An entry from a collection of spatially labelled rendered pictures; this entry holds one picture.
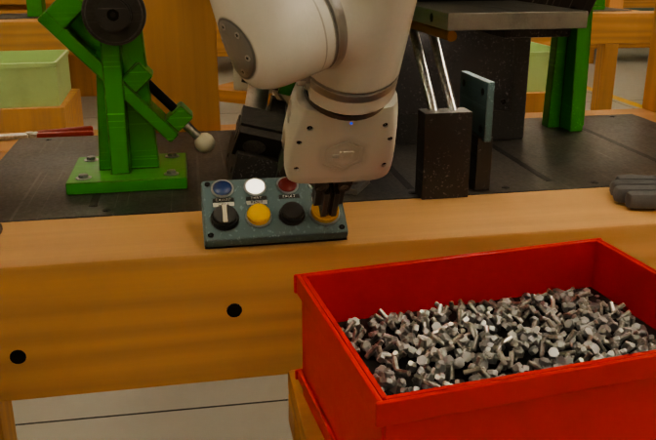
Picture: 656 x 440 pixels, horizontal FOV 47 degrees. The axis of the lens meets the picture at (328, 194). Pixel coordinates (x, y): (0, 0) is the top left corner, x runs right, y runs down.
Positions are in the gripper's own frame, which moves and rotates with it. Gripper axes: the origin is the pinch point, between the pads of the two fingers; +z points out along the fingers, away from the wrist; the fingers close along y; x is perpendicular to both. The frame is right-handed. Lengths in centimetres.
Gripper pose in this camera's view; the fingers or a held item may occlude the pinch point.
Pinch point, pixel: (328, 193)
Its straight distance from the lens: 77.7
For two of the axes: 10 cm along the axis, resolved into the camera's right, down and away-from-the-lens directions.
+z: -1.0, 6.1, 7.9
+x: -1.5, -7.9, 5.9
